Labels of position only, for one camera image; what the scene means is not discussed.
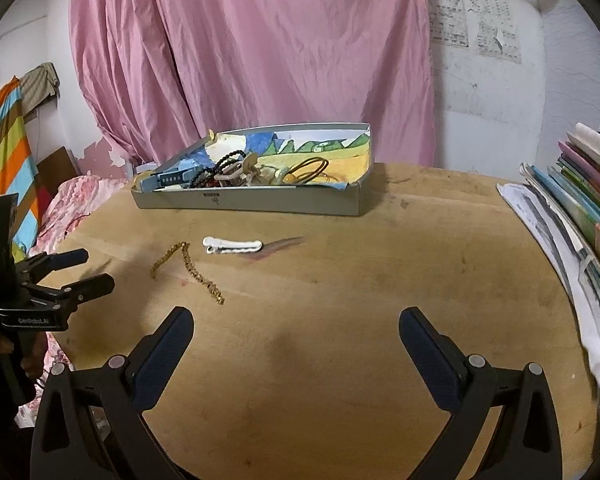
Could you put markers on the blue smart watch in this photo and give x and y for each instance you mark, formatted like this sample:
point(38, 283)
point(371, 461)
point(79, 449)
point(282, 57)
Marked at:
point(155, 182)

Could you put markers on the white hair clip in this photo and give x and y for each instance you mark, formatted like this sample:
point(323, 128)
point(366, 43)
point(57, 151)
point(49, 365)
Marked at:
point(218, 246)

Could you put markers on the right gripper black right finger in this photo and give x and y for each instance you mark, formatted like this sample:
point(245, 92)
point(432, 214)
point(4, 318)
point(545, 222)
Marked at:
point(450, 376)

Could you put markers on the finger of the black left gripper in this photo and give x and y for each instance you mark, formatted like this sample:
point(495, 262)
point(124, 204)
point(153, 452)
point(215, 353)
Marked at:
point(39, 266)
point(72, 295)

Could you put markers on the striped cartoon monkey blanket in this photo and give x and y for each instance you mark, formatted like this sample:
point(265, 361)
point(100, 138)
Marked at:
point(18, 172)

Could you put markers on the grey hanging cloth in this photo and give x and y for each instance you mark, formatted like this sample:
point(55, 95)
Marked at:
point(38, 86)

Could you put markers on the pink floral bedding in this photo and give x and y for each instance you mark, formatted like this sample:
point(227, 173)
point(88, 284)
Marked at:
point(75, 200)

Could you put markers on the grey cardboard tray colourful lining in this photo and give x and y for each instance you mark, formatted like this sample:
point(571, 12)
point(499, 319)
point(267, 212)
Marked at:
point(314, 168)

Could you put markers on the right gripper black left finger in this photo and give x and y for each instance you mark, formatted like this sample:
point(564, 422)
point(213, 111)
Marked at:
point(140, 378)

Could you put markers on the wall calendar poster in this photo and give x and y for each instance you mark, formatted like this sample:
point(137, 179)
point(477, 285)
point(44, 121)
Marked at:
point(485, 26)

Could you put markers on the white papers under books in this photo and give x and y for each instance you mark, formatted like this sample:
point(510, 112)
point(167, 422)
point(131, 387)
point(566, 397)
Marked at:
point(574, 263)

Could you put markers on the pink curtain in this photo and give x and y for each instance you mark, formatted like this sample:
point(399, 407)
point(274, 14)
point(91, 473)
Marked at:
point(159, 74)

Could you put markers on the stack of books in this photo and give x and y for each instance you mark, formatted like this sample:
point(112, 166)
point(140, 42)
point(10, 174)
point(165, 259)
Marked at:
point(569, 190)

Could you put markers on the beige hair claw clip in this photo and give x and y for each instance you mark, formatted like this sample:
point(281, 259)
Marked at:
point(247, 171)

